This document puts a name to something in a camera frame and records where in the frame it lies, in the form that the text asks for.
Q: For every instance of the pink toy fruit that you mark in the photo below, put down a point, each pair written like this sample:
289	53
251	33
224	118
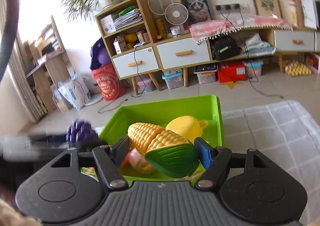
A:
136	162

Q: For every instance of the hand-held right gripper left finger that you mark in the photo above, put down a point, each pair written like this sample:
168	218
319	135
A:
122	148

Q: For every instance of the clear storage box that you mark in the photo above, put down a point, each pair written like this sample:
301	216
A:
172	79
253	68
146	84
205	73

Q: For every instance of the wooden desk shelf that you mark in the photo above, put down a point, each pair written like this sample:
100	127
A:
55	65

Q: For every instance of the yellow can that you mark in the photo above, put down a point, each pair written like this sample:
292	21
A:
161	28

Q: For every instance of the small white carton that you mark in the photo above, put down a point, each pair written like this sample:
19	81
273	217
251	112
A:
120	45

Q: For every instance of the black bag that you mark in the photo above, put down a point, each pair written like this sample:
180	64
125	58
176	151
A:
225	48

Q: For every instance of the purple toy grapes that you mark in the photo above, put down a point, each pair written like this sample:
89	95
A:
82	132

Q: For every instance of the red flat box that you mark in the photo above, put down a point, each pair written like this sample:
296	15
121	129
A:
231	70

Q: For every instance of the framed cat picture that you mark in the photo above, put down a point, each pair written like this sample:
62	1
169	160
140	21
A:
197	8

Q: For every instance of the red printed bucket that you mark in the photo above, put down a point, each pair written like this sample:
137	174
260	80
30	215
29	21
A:
108	83

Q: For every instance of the wall power outlets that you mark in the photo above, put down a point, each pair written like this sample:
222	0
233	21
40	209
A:
232	7

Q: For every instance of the grey checkered blanket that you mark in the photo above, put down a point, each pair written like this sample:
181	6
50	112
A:
275	141

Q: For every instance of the yellow egg tray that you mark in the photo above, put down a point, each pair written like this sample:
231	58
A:
298	68

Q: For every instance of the yellow toy cup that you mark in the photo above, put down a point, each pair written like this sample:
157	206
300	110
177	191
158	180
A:
185	126

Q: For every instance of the pink fringed cloth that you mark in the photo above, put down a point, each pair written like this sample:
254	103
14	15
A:
212	27

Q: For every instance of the green plastic box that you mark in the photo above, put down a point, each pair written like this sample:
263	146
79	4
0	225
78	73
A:
150	111

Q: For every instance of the pile of white papers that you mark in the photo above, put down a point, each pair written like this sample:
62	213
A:
257	43

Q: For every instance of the wooden low cabinet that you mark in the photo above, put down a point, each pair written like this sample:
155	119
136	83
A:
250	54

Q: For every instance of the stack of papers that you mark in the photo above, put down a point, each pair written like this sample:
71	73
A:
128	18

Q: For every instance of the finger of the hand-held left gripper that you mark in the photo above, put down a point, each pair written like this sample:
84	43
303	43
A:
37	139
35	153

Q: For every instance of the white box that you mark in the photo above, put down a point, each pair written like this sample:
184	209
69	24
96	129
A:
108	23

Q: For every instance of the white paper bag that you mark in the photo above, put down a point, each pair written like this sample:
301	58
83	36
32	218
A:
73	92

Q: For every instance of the small white desk fan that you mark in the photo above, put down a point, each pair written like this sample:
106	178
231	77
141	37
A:
176	14

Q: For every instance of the person's left forearm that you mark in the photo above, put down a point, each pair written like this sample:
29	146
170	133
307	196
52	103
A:
15	216

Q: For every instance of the white and red carton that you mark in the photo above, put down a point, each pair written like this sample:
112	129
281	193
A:
313	62

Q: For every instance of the white radiator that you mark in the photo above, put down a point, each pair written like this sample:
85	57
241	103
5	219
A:
27	85

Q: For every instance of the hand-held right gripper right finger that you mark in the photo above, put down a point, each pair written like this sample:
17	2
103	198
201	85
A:
203	152

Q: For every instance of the microwave oven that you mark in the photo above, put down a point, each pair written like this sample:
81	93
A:
308	13

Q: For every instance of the purple plush toy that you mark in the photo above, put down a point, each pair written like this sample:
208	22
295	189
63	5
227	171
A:
101	55

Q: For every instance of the wooden shelf cabinet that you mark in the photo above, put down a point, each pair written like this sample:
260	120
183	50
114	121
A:
130	38

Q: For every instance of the toy corn cob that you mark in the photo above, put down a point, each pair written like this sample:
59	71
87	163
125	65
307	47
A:
160	141

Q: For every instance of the large white round fan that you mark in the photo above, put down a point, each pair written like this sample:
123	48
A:
158	2

